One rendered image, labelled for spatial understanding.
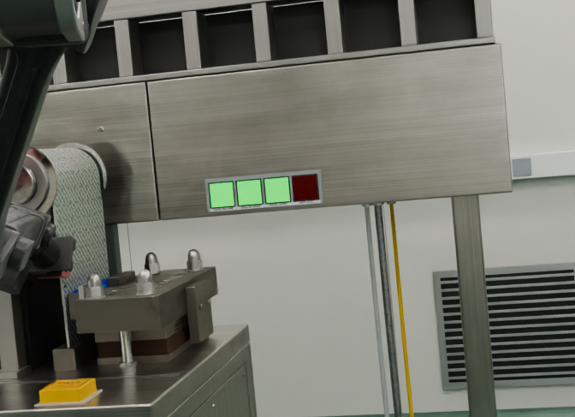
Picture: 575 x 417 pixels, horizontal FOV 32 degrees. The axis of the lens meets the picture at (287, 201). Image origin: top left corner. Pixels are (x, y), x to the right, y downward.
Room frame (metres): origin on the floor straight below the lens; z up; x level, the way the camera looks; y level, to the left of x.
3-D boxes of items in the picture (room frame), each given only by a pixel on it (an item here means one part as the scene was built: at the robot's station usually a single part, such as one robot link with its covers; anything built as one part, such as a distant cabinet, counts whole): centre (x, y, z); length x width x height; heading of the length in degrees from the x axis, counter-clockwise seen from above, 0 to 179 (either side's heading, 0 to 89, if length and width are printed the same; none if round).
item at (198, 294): (2.00, 0.19, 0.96); 0.10 x 0.03 x 0.11; 169
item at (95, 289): (1.85, 0.37, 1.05); 0.04 x 0.04 x 0.04
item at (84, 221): (1.99, 0.41, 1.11); 0.23 x 0.01 x 0.18; 169
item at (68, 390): (1.62, 0.38, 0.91); 0.07 x 0.07 x 0.02; 79
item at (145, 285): (1.84, 0.27, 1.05); 0.04 x 0.04 x 0.04
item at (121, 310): (2.00, 0.29, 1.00); 0.40 x 0.16 x 0.06; 169
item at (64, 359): (1.99, 0.41, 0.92); 0.28 x 0.04 x 0.04; 169
